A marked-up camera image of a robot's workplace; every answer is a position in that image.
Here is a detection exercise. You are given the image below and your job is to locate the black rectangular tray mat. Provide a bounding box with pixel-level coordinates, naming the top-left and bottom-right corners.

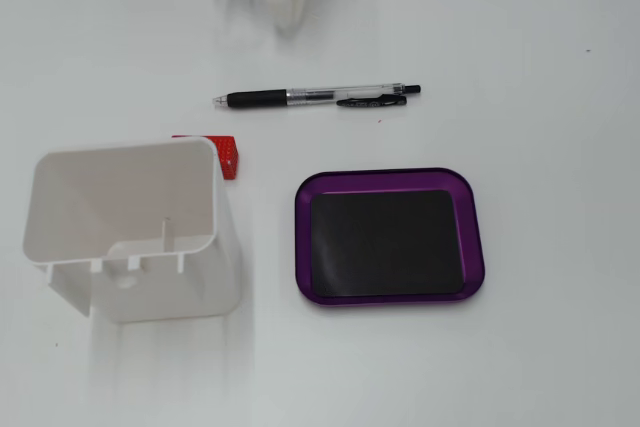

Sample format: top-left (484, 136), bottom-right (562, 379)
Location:
top-left (309, 189), bottom-right (466, 298)

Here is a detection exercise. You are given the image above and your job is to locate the red perforated block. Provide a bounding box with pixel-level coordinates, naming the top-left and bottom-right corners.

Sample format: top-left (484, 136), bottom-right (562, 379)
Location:
top-left (171, 134), bottom-right (242, 182)

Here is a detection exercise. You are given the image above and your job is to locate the black and clear retractable pen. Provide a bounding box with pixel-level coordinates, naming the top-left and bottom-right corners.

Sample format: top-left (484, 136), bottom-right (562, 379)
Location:
top-left (212, 83), bottom-right (423, 110)

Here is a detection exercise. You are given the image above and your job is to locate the purple metal tray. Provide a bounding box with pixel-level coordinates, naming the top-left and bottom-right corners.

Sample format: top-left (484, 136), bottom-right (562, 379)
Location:
top-left (293, 166), bottom-right (486, 309)

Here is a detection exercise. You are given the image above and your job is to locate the white plastic pen holder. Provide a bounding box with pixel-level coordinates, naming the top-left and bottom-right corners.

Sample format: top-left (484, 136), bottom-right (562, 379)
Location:
top-left (21, 136), bottom-right (242, 324)

